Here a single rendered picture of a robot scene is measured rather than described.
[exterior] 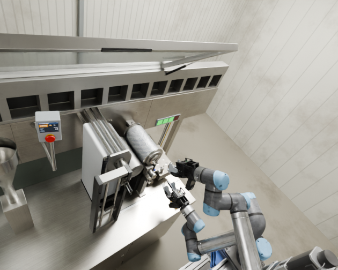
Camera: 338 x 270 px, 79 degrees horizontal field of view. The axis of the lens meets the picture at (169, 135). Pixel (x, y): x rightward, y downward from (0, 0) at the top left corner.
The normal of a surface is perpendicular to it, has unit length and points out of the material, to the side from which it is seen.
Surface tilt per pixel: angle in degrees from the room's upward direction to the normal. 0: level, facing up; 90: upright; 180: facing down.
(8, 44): 51
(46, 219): 0
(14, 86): 90
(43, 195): 0
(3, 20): 90
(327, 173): 90
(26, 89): 90
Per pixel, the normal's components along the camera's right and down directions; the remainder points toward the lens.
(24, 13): 0.53, 0.69
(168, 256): 0.30, -0.69
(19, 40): 0.64, 0.10
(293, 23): -0.80, 0.20
